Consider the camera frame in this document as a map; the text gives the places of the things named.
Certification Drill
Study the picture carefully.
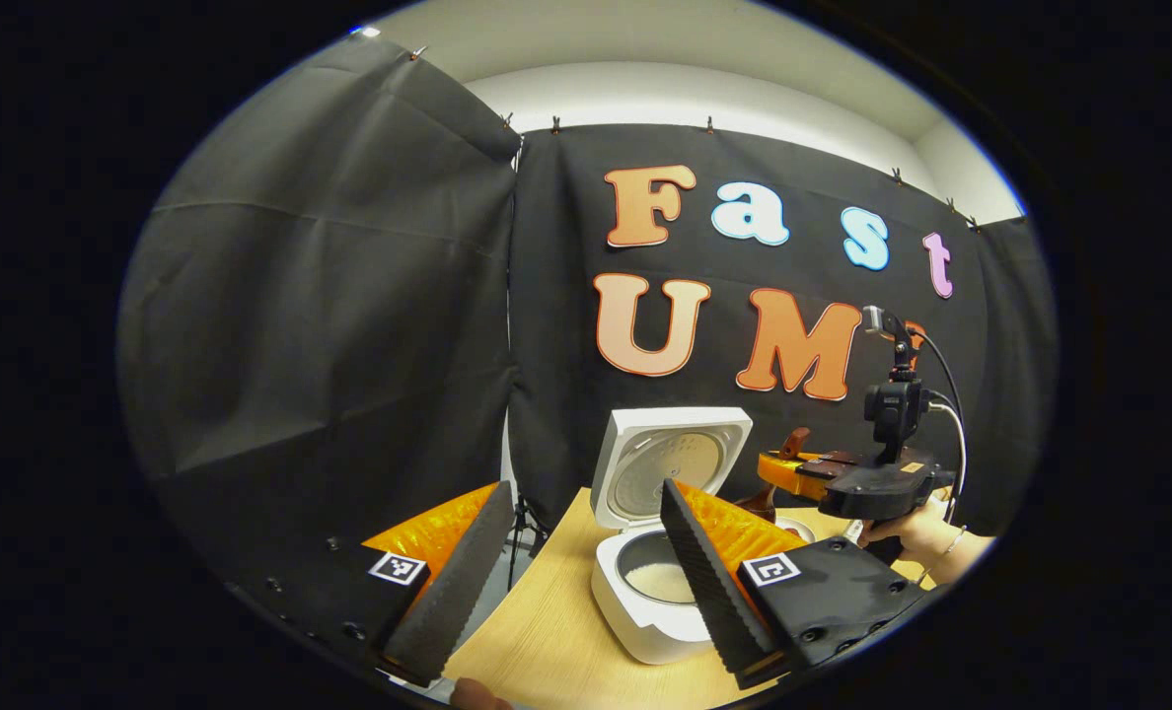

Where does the dark tripod stand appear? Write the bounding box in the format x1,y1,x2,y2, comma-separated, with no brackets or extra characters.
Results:
505,493,549,593

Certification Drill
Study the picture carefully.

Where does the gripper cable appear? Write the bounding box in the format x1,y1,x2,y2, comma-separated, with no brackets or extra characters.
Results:
907,330,969,514

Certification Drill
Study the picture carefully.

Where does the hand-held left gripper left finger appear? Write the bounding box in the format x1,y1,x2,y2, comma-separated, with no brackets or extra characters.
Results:
226,481,516,689

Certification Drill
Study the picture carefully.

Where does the brown wooden spoon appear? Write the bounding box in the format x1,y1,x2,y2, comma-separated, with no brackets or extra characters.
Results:
734,427,812,524

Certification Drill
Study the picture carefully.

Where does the white rice cooker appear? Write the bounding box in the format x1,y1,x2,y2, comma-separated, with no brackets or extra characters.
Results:
589,406,814,666

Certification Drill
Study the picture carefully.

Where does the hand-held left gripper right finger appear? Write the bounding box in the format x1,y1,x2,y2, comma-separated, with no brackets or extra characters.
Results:
659,479,927,691

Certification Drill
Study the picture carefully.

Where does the black backdrop cloth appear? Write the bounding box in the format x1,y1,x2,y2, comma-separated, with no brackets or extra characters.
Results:
117,35,1059,593

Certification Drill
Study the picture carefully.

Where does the thin bracelet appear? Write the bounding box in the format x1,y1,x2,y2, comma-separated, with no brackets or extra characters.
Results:
916,526,969,588

